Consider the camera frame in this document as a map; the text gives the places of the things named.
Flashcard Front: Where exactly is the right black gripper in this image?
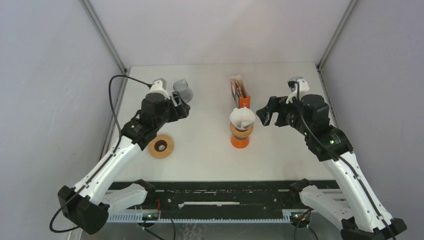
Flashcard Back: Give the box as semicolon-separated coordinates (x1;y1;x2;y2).
256;93;311;137

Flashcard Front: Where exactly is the grey glass carafe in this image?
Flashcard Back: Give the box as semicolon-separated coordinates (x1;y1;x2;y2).
173;78;194;103

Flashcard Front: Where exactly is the white paper coffee filter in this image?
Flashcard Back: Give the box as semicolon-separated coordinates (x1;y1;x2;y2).
229;107;256;130

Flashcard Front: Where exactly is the small wooden dripper ring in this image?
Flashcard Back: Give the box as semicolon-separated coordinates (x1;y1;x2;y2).
229;122;255;139

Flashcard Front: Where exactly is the large wooden dripper ring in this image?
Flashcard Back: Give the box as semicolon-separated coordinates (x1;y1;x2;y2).
148;134;175;160

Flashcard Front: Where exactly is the orange glass carafe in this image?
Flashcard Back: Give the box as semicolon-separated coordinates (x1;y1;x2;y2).
230;135;250;149

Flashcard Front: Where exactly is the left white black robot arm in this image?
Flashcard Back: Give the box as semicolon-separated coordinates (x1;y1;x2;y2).
57;92;191;235

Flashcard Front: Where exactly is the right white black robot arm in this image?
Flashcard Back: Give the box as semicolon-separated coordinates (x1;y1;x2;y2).
256;94;407;240

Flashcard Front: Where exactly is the orange coffee filter box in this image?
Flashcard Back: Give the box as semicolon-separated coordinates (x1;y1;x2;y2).
230;75;251;109

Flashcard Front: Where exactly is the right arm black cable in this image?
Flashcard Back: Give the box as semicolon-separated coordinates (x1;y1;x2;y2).
289;81;398;240

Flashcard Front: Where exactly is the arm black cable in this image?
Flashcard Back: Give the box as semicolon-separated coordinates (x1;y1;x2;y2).
289;81;398;240
49;74;154;234

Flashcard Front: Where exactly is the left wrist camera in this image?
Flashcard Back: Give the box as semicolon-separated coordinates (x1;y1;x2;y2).
149;78;170;99

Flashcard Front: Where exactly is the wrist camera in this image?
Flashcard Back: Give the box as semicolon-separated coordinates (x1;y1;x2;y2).
285;76;310;104
149;78;170;99

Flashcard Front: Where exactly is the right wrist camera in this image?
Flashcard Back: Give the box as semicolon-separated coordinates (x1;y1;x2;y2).
285;76;310;104

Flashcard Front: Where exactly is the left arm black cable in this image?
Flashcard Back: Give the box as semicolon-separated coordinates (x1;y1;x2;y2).
49;74;154;234

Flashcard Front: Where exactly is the white cable duct strip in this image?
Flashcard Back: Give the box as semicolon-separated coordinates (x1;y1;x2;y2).
106;210;292;224

